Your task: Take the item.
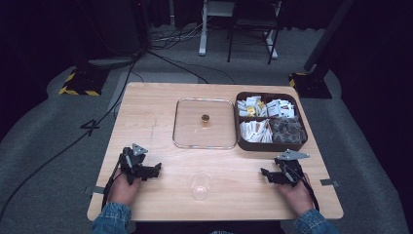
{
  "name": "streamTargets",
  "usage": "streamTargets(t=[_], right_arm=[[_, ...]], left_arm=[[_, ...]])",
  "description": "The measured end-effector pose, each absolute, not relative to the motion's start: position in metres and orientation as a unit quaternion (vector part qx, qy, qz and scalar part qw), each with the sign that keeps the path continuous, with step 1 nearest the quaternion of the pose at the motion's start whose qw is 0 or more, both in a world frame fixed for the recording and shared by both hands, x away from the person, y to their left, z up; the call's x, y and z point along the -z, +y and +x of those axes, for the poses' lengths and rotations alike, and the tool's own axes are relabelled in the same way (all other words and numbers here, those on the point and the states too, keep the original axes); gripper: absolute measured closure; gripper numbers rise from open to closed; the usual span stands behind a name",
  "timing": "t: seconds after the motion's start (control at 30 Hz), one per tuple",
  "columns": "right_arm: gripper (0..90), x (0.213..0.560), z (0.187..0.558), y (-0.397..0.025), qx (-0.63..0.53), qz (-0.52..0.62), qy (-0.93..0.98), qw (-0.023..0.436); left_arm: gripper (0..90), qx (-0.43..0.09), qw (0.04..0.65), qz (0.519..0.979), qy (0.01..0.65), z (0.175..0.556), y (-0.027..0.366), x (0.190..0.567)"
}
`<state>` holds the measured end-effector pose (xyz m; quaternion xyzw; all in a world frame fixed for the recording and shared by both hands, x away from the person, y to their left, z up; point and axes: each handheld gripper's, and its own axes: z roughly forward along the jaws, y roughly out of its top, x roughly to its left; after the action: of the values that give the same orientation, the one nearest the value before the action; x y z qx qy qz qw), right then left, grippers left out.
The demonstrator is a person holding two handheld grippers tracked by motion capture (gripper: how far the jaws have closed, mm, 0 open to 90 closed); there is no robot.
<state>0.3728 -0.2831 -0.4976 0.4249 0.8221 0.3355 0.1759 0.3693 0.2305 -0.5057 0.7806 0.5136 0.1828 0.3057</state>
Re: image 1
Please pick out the pile of dark brown packets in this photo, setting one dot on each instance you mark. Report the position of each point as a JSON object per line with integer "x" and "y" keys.
{"x": 289, "y": 131}

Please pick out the person's right hand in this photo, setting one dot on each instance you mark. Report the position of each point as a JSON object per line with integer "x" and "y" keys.
{"x": 297, "y": 196}

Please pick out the pile of white red-print packets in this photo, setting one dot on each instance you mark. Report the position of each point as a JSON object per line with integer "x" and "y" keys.
{"x": 256, "y": 131}

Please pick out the clear plastic cup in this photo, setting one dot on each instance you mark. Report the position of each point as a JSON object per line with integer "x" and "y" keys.
{"x": 200, "y": 185}

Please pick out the pile of white yellow packets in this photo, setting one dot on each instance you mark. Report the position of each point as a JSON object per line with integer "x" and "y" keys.
{"x": 250, "y": 107}

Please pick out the clear square lid gold knob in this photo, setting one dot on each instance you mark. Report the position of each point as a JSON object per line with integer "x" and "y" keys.
{"x": 204, "y": 125}

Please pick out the black metal chair frame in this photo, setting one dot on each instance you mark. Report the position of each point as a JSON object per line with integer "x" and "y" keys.
{"x": 230, "y": 42}

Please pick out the white desk frame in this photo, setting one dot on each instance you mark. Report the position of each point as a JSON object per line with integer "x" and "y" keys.
{"x": 203, "y": 39}

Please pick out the grey tape strip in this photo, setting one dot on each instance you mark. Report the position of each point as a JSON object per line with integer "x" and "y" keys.
{"x": 329, "y": 182}
{"x": 95, "y": 190}

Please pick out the pile of white dark-print packets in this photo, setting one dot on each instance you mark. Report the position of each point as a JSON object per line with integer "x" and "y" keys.
{"x": 281, "y": 109}

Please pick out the person's left hand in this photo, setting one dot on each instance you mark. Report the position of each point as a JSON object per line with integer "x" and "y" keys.
{"x": 123, "y": 191}

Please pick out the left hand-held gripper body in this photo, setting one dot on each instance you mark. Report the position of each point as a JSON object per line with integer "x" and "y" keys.
{"x": 131, "y": 162}

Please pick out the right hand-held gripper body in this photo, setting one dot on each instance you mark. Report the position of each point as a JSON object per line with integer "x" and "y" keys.
{"x": 290, "y": 169}

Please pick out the black slanted stand striped base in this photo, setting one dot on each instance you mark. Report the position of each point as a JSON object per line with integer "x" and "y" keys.
{"x": 311, "y": 84}

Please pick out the brown compartment box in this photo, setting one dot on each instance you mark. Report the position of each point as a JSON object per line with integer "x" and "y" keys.
{"x": 271, "y": 148}

